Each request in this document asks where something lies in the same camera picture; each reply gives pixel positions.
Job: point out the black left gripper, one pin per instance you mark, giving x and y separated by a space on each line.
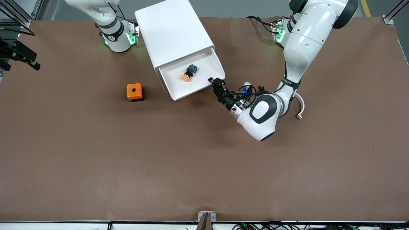
226 100

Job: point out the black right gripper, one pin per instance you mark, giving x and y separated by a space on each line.
15 51

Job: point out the yellow mushroom push button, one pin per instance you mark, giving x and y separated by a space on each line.
186 77

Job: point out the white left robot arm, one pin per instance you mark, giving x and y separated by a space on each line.
303 48

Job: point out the white drawer cabinet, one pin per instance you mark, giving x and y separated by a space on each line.
172 32

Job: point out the aluminium frame strut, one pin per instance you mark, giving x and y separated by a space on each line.
391 16
19 14

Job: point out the orange button enclosure box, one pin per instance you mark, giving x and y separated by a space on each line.
134 92

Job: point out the white curved bracket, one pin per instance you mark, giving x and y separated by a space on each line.
302 107

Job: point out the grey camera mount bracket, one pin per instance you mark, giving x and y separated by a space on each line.
206 218

